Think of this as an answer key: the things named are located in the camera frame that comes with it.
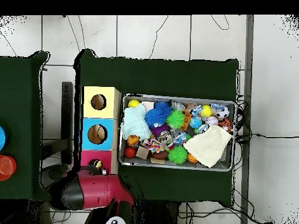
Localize grey metal rail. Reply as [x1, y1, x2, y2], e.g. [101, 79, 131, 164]
[239, 15, 255, 224]

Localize red ball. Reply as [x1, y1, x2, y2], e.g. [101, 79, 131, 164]
[124, 146, 137, 159]

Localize silver mesh bin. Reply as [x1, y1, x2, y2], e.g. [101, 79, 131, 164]
[117, 93, 237, 172]

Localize red plastic cup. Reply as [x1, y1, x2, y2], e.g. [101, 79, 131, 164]
[0, 155, 18, 181]

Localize large blue spiky ball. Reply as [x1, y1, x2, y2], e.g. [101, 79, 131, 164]
[144, 108, 168, 128]

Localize dark green table cloth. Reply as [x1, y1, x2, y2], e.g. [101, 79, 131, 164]
[73, 48, 239, 203]
[0, 51, 54, 201]

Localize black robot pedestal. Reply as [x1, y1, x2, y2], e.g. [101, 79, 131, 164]
[137, 200, 179, 224]

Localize black and white soccer ball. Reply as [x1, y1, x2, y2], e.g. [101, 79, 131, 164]
[215, 106, 230, 119]

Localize black upright panel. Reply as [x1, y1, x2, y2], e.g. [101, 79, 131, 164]
[61, 81, 74, 164]

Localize mint waffle cloth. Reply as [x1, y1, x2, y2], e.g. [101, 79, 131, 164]
[120, 103, 152, 141]

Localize blue plastic cup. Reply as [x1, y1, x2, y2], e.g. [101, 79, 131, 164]
[0, 125, 7, 151]

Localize green spiky ball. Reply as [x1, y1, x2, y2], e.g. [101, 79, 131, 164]
[167, 145, 188, 165]
[166, 110, 186, 129]

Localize small blue spiky ball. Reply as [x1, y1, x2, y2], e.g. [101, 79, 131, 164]
[154, 101, 172, 116]

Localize wooden box with three holes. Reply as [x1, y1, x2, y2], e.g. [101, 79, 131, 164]
[80, 85, 122, 176]

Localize yellow plastic ball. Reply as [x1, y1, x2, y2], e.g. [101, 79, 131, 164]
[200, 104, 213, 118]
[127, 99, 141, 109]

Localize dark grey rounded base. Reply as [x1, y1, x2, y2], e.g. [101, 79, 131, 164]
[40, 164, 71, 185]

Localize cream waffle cloth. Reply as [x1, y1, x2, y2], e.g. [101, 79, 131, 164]
[182, 124, 232, 169]

